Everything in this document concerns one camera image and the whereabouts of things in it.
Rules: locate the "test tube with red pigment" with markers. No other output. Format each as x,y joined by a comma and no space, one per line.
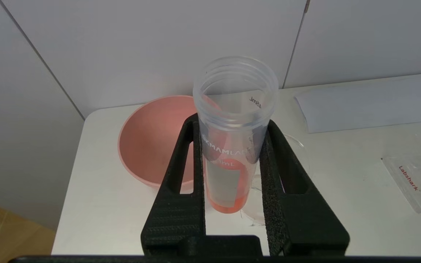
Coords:
232,109

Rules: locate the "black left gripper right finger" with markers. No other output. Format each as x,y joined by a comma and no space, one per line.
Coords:
305,226

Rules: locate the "clear acrylic test tube rack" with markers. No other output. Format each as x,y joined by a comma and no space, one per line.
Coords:
418,175

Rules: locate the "clear glass beaker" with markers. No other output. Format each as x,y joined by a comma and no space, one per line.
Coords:
254,210

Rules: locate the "white paper sheet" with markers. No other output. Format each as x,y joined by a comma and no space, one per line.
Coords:
371,106

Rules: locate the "pink plastic bowl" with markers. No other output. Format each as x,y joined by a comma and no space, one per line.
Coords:
148,146

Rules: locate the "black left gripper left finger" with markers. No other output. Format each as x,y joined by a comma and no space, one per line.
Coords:
174,219

